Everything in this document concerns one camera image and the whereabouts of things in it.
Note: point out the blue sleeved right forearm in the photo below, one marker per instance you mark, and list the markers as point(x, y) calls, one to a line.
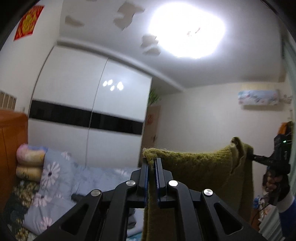
point(287, 213)

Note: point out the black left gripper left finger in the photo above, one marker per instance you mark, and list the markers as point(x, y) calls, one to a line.
point(102, 215)

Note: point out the yellow floral pillow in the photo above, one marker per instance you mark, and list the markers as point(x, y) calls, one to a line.
point(29, 173)

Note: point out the olive green knitted sweater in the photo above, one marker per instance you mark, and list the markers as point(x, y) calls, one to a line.
point(227, 172)

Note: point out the wall air conditioner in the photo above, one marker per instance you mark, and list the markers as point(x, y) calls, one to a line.
point(258, 97)

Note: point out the grey-blue floral duvet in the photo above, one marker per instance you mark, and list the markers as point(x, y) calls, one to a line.
point(61, 178)

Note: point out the right hand in black glove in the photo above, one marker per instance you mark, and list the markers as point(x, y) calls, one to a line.
point(276, 187)

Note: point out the ceiling lamp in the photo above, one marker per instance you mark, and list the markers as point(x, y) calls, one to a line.
point(185, 30)

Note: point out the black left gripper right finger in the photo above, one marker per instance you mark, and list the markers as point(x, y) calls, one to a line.
point(199, 215)

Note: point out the wooden room door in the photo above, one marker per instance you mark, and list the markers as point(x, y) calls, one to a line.
point(150, 130)

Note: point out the white wardrobe with black stripe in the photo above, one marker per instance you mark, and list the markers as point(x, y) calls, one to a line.
point(90, 106)

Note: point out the red paper wall decoration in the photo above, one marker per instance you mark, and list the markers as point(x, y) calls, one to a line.
point(28, 21)

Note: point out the teal floral bed sheet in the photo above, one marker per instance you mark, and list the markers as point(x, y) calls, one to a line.
point(17, 206)

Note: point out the pink floral pillow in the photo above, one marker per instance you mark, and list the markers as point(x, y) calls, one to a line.
point(30, 155)

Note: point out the orange wooden headboard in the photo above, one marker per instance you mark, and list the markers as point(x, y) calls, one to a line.
point(13, 133)

